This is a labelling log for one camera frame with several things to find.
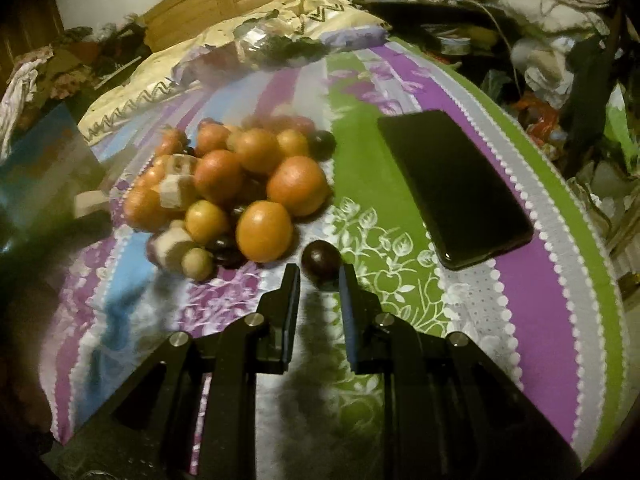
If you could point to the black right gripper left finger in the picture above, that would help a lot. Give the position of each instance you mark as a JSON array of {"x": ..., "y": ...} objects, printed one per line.
[{"x": 279, "y": 308}]

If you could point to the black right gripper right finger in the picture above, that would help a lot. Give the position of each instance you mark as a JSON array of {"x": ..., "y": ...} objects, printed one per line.
[{"x": 359, "y": 309}]

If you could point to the dark purple plum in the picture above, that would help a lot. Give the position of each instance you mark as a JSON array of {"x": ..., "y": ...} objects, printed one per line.
[{"x": 321, "y": 263}]

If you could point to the black smartphone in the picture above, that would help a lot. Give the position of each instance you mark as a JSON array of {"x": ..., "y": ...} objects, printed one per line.
[{"x": 469, "y": 211}]

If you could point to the purple floral striped bedspread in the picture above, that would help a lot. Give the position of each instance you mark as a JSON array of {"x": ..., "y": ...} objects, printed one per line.
[{"x": 549, "y": 314}]

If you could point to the green leafy vegetables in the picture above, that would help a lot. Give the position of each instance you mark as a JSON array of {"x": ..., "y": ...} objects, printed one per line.
[{"x": 275, "y": 51}]

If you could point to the open cardboard gift box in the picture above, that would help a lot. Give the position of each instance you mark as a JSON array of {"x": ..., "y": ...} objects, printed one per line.
[{"x": 50, "y": 189}]

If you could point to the cream zigzag pillow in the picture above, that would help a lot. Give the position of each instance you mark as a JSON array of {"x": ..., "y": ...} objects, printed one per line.
[{"x": 213, "y": 57}]

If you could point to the pile of clothes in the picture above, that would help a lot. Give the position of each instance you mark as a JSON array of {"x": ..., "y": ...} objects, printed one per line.
[{"x": 550, "y": 30}]

